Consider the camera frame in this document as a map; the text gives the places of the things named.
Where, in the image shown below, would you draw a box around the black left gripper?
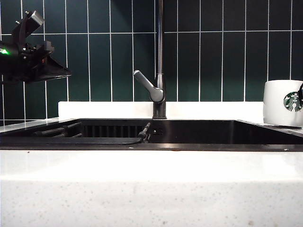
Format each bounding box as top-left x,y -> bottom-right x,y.
0,40 -> 73,84

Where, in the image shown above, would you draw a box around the white Starbucks ceramic mug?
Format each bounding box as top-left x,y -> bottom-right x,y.
263,79 -> 303,130

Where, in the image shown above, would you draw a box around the grey faucet lever handle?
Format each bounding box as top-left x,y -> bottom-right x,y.
133,70 -> 166,104

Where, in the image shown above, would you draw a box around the black sink drying rack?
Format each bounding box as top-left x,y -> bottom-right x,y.
32,122 -> 84,139

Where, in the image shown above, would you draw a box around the black kitchen sink basin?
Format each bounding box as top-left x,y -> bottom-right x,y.
0,118 -> 303,152

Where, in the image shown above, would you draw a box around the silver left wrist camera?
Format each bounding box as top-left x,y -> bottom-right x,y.
10,9 -> 45,48

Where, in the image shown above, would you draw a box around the black pull-out hose nozzle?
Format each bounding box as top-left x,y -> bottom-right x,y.
138,122 -> 152,144

